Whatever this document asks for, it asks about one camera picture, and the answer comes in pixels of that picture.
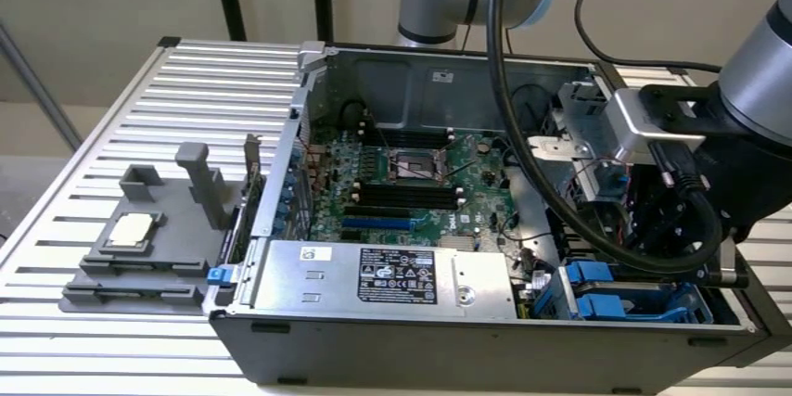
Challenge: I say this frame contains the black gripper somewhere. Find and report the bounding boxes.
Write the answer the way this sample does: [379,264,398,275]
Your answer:
[623,121,792,290]

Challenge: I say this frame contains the blue disk bay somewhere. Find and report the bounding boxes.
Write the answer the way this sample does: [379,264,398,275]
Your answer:
[537,260,715,324]

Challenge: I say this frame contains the black RAM slot bank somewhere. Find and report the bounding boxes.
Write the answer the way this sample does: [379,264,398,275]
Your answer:
[354,181,467,211]
[363,125,461,147]

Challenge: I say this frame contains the blue expansion slot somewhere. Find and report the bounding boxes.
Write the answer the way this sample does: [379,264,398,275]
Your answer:
[342,215,415,233]

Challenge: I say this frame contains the silver metal drive cage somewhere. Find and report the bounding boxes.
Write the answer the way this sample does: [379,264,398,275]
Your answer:
[526,80,629,205]

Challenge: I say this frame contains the CPU socket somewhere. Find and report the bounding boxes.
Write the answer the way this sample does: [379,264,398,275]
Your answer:
[385,146,453,185]

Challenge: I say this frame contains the green motherboard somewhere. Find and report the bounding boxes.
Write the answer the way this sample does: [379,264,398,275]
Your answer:
[303,129,521,251]

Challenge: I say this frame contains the black open PC case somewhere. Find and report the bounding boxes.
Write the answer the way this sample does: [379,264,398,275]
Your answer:
[207,40,774,387]

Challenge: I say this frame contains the silver power supply unit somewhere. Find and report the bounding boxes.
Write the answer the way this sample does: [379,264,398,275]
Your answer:
[246,238,519,322]

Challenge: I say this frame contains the graphics card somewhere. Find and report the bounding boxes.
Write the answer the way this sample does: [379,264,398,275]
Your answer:
[223,133,269,263]

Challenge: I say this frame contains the grey parts rack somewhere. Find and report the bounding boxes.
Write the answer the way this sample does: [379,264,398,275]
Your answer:
[58,142,250,314]

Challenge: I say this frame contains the silver CPU chip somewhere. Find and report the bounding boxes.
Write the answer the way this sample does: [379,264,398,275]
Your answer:
[106,211,167,249]

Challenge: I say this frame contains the RAM stick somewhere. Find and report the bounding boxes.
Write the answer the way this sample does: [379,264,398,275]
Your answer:
[93,289,167,300]

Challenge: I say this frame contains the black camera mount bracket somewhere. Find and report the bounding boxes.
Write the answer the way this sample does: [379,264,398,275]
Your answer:
[639,82,723,138]

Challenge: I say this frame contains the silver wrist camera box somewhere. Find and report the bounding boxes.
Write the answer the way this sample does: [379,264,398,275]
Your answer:
[602,87,709,168]

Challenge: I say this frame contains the thin black cable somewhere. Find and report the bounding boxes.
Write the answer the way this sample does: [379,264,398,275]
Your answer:
[574,0,725,75]

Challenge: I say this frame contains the thick black cable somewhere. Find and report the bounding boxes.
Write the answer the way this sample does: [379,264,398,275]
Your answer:
[482,0,726,275]

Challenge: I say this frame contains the grey metal frame bar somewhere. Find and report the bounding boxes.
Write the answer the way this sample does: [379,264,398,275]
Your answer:
[0,19,85,152]

